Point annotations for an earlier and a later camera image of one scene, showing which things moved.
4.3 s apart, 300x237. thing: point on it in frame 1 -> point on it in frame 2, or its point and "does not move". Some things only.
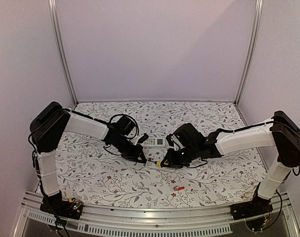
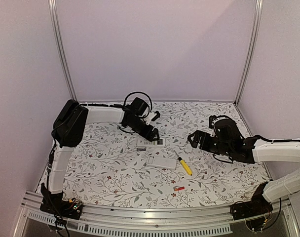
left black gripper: [133, 156] -> [146, 134]
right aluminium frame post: [258, 13] does not move
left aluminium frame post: [61, 56] does not move
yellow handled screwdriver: [158, 163] -> [185, 166]
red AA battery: [179, 188] does not move
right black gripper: [171, 160] -> [203, 146]
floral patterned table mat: [97, 172] does not move
